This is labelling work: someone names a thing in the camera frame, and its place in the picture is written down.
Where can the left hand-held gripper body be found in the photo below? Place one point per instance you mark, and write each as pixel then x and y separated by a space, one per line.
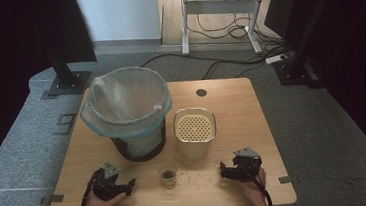
pixel 106 186

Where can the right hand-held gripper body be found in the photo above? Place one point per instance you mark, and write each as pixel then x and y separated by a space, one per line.
pixel 248 167

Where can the person's right hand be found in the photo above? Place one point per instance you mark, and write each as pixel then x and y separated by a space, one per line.
pixel 255 190

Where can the scattered crumbs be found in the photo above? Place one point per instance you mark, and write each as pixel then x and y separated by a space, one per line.
pixel 199 182

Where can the black mesh trash bin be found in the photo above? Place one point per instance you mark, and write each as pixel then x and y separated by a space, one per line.
pixel 141 148

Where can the clear glass cup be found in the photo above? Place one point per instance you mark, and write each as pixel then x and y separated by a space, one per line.
pixel 168 176

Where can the grey tape strip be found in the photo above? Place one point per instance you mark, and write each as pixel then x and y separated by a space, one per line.
pixel 285 179
pixel 53 198

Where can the cream container with perforated lid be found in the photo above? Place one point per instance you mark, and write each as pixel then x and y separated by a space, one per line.
pixel 194 132

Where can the dark round table grommet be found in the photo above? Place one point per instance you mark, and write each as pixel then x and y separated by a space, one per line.
pixel 201 92

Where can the clear plastic bin bag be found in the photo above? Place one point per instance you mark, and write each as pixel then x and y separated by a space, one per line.
pixel 124 101

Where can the black metal stand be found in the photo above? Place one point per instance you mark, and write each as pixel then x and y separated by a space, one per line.
pixel 68 81
pixel 297 69

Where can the white power strip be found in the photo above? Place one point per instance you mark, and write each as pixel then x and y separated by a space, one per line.
pixel 276 59

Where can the black curtain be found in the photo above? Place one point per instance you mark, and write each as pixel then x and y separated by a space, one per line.
pixel 15 47
pixel 350 51

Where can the grey metal-legged desk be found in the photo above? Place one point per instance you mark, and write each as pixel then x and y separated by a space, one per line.
pixel 219 6

